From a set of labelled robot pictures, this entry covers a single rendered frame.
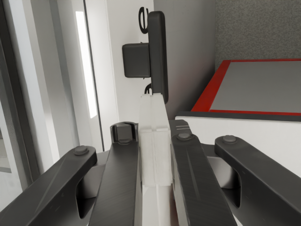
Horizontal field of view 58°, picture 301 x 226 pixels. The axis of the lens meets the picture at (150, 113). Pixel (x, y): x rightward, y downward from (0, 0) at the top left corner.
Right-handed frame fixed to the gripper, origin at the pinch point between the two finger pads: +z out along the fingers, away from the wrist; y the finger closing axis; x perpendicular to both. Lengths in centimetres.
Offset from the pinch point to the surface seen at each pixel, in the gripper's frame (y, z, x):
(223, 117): 9.8, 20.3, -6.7
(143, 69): -0.5, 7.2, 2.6
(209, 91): 12.0, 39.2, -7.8
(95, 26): -3.9, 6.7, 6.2
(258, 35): 41, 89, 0
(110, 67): -3.0, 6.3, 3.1
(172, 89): 3.5, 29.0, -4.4
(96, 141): -4.9, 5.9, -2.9
